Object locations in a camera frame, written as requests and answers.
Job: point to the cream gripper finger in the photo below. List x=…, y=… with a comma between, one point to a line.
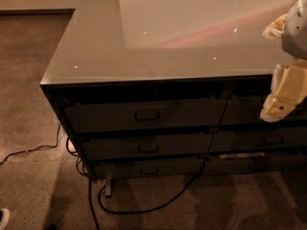
x=288, y=90

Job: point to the dark wall baseboard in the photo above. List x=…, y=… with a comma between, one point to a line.
x=18, y=12

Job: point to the white shoe tip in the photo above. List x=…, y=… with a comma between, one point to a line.
x=4, y=218

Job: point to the grey glass-top drawer cabinet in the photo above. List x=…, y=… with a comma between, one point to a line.
x=132, y=51

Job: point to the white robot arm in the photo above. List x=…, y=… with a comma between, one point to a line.
x=291, y=28

